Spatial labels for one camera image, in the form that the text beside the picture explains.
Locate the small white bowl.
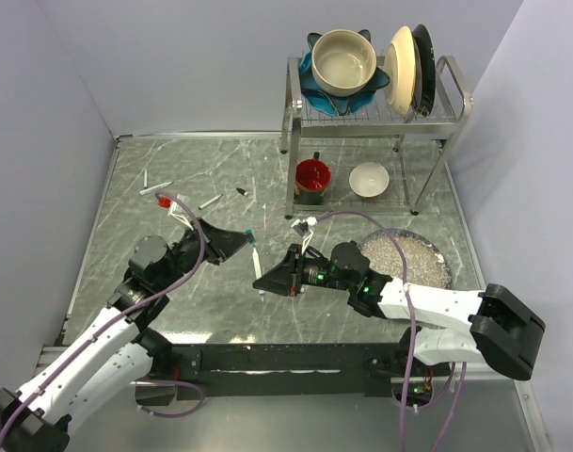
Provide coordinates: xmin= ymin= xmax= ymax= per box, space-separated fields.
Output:
xmin=348 ymin=162 xmax=390 ymax=199

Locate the black plate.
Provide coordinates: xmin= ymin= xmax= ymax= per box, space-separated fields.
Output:
xmin=412 ymin=24 xmax=437 ymax=117

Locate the steel dish rack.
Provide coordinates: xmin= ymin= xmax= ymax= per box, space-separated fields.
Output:
xmin=279 ymin=56 xmax=473 ymax=219

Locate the green pen cap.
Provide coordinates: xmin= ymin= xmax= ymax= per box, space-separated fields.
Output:
xmin=246 ymin=229 xmax=257 ymax=246

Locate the blue flower-shaped bowl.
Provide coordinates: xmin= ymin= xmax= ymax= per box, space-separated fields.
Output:
xmin=298 ymin=32 xmax=390 ymax=117

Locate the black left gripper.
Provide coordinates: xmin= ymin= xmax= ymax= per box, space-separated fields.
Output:
xmin=156 ymin=216 xmax=252 ymax=289

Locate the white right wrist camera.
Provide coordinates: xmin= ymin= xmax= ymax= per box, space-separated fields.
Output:
xmin=291 ymin=217 xmax=318 ymax=253

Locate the speckled grey plate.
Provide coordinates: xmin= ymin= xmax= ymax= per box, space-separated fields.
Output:
xmin=358 ymin=229 xmax=453 ymax=289

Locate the cream plate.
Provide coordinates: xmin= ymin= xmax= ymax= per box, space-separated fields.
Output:
xmin=383 ymin=25 xmax=416 ymax=118

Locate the white marker green end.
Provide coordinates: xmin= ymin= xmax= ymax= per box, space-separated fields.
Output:
xmin=252 ymin=244 xmax=265 ymax=302

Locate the white marker long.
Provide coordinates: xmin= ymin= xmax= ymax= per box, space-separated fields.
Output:
xmin=139 ymin=181 xmax=172 ymax=196

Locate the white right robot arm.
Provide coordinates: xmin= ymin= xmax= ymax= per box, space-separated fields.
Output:
xmin=253 ymin=241 xmax=546 ymax=381

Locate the beige ceramic bowl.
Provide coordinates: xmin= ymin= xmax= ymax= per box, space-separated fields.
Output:
xmin=308 ymin=29 xmax=377 ymax=97

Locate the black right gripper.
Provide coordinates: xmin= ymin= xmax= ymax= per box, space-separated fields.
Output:
xmin=254 ymin=244 xmax=355 ymax=297

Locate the white marker black tip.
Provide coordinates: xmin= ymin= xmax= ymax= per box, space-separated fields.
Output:
xmin=199 ymin=194 xmax=223 ymax=210

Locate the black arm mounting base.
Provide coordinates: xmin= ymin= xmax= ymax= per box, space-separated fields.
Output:
xmin=135 ymin=342 xmax=450 ymax=409

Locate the red black mug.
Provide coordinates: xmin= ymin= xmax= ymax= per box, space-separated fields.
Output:
xmin=294 ymin=152 xmax=332 ymax=205

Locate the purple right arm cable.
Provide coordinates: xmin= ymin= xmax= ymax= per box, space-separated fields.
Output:
xmin=313 ymin=210 xmax=469 ymax=452

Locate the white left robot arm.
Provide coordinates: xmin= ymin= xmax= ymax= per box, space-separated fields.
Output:
xmin=0 ymin=218 xmax=253 ymax=451

